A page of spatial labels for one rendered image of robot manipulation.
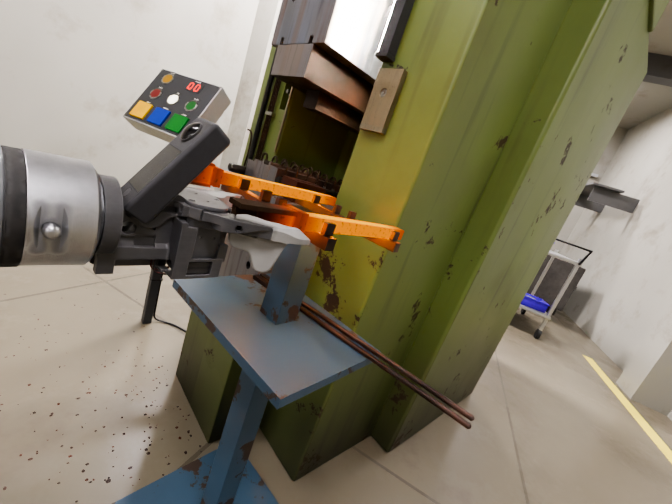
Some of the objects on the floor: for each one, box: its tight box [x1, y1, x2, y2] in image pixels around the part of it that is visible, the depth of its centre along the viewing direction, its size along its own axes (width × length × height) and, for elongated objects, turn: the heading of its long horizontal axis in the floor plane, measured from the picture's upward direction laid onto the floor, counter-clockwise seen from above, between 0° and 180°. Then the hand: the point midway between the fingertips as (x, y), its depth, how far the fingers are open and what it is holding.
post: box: [141, 265, 162, 324], centre depth 149 cm, size 4×4×108 cm
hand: (276, 215), depth 42 cm, fingers open, 14 cm apart
